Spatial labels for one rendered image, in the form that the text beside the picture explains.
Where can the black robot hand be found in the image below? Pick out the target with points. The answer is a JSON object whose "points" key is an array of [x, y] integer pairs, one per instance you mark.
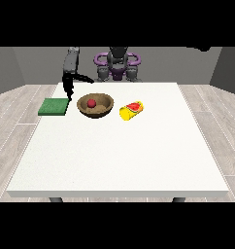
{"points": [[203, 48], [68, 82]]}

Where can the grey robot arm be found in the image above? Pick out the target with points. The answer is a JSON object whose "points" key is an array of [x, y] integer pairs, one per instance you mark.
{"points": [[71, 61]]}

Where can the green square pad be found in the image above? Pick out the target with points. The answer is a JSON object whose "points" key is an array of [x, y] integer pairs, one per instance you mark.
{"points": [[53, 107]]}

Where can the small red ball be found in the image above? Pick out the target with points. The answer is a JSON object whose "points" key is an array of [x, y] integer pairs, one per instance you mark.
{"points": [[91, 103]]}

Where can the brown wooden bowl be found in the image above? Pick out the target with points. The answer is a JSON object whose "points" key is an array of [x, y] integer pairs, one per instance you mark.
{"points": [[101, 105]]}

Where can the yellow cup with melon print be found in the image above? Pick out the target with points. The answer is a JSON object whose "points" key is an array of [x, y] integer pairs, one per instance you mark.
{"points": [[131, 110]]}

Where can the grey robot trunk purple rings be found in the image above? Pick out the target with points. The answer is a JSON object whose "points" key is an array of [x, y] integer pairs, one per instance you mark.
{"points": [[116, 66]]}

